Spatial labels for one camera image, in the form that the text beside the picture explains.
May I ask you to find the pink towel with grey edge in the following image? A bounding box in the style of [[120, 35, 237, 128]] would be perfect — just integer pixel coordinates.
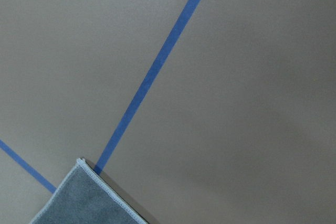
[[30, 158, 147, 223]]

